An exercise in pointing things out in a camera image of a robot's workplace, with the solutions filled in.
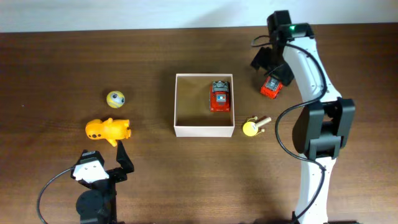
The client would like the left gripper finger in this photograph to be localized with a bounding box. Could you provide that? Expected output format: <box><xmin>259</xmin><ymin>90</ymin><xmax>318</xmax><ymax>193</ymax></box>
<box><xmin>76</xmin><ymin>150</ymin><xmax>104</xmax><ymax>166</ymax></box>
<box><xmin>116</xmin><ymin>140</ymin><xmax>134</xmax><ymax>173</ymax></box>

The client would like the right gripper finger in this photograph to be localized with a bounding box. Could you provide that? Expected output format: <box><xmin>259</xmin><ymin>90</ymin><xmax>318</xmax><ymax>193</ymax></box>
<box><xmin>250</xmin><ymin>47</ymin><xmax>274</xmax><ymax>75</ymax></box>
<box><xmin>272</xmin><ymin>63</ymin><xmax>294</xmax><ymax>86</ymax></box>

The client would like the red toy police car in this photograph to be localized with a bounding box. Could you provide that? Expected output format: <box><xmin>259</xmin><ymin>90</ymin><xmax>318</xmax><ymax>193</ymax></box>
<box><xmin>260</xmin><ymin>76</ymin><xmax>283</xmax><ymax>99</ymax></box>

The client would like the red toy fire truck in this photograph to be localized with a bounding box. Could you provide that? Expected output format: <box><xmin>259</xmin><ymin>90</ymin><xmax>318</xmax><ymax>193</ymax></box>
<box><xmin>209</xmin><ymin>80</ymin><xmax>231</xmax><ymax>112</ymax></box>

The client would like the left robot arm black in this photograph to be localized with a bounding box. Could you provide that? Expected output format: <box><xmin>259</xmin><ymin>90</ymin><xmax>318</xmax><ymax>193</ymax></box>
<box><xmin>71</xmin><ymin>140</ymin><xmax>134</xmax><ymax>224</ymax></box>

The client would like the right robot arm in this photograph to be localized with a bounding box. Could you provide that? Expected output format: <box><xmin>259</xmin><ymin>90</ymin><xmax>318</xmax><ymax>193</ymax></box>
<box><xmin>251</xmin><ymin>10</ymin><xmax>355</xmax><ymax>224</ymax></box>

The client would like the orange toy dog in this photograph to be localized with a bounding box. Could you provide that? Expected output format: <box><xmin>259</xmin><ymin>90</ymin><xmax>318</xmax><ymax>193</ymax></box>
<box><xmin>85</xmin><ymin>118</ymin><xmax>132</xmax><ymax>147</ymax></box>

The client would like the yellow face ball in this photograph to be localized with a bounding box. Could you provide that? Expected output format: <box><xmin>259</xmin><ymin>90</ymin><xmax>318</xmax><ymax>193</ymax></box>
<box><xmin>106</xmin><ymin>91</ymin><xmax>126</xmax><ymax>108</ymax></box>

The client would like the yellow wooden rattle drum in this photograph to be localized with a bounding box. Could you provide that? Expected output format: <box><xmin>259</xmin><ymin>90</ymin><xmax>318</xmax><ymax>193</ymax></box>
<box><xmin>243</xmin><ymin>116</ymin><xmax>272</xmax><ymax>137</ymax></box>

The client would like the white cardboard box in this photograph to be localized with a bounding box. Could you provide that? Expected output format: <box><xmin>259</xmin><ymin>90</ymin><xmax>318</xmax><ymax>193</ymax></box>
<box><xmin>174</xmin><ymin>73</ymin><xmax>235</xmax><ymax>138</ymax></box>

